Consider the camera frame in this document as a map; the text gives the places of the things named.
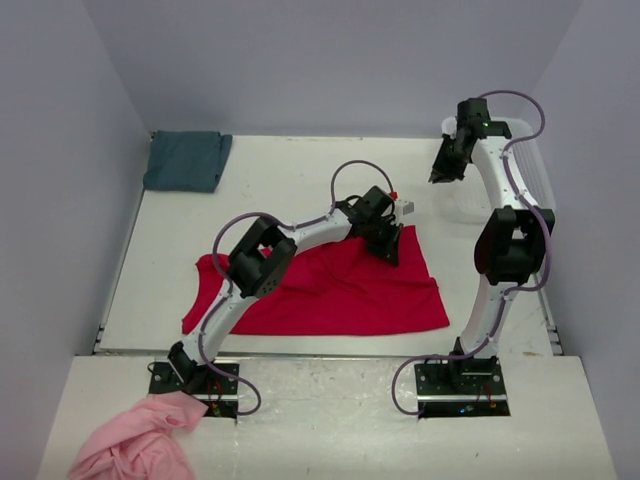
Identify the red t shirt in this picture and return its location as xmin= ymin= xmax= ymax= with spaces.
xmin=180 ymin=224 xmax=450 ymax=339

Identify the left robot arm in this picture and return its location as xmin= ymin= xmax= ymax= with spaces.
xmin=167 ymin=186 xmax=403 ymax=393

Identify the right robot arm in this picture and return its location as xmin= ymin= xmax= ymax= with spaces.
xmin=429 ymin=94 xmax=555 ymax=384

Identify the white plastic basket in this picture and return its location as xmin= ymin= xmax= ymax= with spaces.
xmin=435 ymin=137 xmax=556 ymax=224

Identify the folded grey-blue t shirt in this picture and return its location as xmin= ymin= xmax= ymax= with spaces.
xmin=143 ymin=130 xmax=233 ymax=193

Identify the pink t shirt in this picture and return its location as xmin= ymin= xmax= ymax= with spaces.
xmin=67 ymin=392 xmax=207 ymax=479

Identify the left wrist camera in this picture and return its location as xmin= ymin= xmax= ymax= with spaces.
xmin=389 ymin=191 xmax=415 ymax=220

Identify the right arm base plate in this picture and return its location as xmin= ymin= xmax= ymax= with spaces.
xmin=414 ymin=356 xmax=511 ymax=418

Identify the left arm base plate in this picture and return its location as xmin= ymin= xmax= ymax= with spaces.
xmin=147 ymin=361 xmax=239 ymax=420

